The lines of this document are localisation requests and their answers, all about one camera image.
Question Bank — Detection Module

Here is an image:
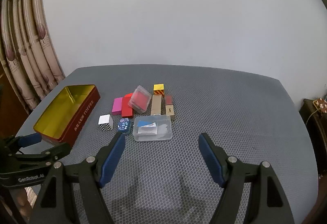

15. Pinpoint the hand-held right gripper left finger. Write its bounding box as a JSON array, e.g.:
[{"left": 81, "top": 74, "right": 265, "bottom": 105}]
[{"left": 30, "top": 133, "right": 126, "bottom": 224}]

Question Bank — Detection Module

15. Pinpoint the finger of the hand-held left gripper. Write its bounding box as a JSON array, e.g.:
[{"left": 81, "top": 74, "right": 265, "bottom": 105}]
[
  {"left": 14, "top": 143, "right": 71, "bottom": 167},
  {"left": 4, "top": 133, "right": 42, "bottom": 155}
]

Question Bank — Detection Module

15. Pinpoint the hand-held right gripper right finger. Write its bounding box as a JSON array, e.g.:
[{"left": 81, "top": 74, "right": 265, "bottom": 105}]
[{"left": 198, "top": 133, "right": 297, "bottom": 224}]

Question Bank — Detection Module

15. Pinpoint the blue patterned small case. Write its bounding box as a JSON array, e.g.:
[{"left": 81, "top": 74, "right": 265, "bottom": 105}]
[{"left": 117, "top": 118, "right": 132, "bottom": 135}]

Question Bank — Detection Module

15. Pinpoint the white cube with zigzag sides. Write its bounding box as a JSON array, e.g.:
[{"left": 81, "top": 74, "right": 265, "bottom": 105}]
[{"left": 99, "top": 115, "right": 113, "bottom": 132}]

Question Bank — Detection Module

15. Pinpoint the red tin box gold inside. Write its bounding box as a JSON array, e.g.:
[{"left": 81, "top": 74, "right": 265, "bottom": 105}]
[{"left": 33, "top": 84, "right": 101, "bottom": 143}]

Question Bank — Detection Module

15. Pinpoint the red block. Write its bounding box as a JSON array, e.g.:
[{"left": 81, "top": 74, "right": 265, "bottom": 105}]
[{"left": 121, "top": 93, "right": 134, "bottom": 118}]

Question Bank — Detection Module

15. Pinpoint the pink block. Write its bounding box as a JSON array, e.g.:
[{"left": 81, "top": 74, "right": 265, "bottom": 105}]
[{"left": 112, "top": 97, "right": 123, "bottom": 115}]

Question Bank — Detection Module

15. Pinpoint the dark red gold lipstick box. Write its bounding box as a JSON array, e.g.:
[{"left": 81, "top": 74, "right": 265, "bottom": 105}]
[{"left": 165, "top": 95, "right": 176, "bottom": 122}]

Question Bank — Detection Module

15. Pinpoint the red cube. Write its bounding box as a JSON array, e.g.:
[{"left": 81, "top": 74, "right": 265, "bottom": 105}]
[{"left": 127, "top": 85, "right": 151, "bottom": 114}]

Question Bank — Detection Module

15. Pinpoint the tan long box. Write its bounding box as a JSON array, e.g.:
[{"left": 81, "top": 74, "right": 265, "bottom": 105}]
[{"left": 151, "top": 94, "right": 162, "bottom": 116}]

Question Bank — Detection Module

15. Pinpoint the yellow cube with striped side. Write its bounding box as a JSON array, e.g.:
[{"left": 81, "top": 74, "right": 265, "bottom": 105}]
[{"left": 153, "top": 84, "right": 165, "bottom": 97}]

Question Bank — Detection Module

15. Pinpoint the brown wooden door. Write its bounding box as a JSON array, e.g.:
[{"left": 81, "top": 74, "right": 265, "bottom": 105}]
[{"left": 0, "top": 63, "right": 30, "bottom": 138}]

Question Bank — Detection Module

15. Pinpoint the grey honeycomb mat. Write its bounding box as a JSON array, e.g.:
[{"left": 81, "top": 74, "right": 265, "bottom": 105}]
[{"left": 15, "top": 64, "right": 320, "bottom": 224}]

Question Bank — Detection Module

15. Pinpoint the beige patterned curtain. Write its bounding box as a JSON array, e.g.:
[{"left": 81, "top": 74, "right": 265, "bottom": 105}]
[{"left": 0, "top": 0, "right": 65, "bottom": 112}]

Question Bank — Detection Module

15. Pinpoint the brown patterned pouch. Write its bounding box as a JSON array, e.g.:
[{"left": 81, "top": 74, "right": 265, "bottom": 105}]
[{"left": 314, "top": 97, "right": 327, "bottom": 112}]

